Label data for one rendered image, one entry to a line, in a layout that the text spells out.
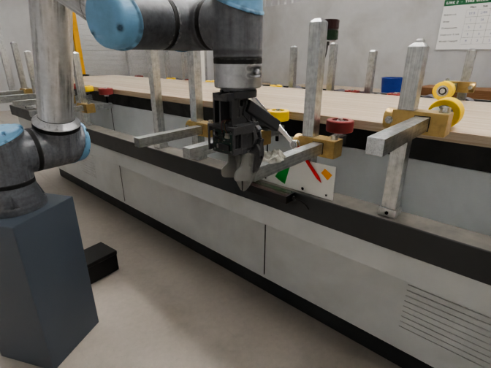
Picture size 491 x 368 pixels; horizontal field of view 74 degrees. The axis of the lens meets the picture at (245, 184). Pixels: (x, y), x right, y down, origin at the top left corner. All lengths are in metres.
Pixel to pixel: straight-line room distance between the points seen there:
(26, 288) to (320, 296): 1.07
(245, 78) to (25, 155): 0.86
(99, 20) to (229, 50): 0.21
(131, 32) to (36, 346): 1.21
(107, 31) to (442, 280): 0.90
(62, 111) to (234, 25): 0.80
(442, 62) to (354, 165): 7.21
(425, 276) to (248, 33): 0.73
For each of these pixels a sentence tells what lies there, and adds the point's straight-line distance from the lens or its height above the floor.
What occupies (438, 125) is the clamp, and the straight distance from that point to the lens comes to 0.83.
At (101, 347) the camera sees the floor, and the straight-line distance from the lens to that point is 1.57.
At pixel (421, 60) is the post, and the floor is 1.08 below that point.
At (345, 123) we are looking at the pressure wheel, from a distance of 1.01.
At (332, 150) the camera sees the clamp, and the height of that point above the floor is 0.85.
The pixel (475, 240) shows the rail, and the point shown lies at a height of 0.70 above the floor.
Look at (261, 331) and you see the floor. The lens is 1.52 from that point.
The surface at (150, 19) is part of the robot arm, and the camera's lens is 0.61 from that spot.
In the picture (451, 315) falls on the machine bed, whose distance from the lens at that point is 1.27.
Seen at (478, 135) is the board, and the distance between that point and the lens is 1.01.
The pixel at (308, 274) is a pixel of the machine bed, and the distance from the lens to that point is 1.45.
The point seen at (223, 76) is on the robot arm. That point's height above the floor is 1.05.
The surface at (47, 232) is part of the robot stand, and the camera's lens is 1.32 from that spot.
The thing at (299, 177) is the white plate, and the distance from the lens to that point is 1.00.
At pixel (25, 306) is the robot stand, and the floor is 0.29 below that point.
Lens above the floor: 1.09
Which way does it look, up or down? 21 degrees down
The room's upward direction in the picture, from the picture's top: straight up
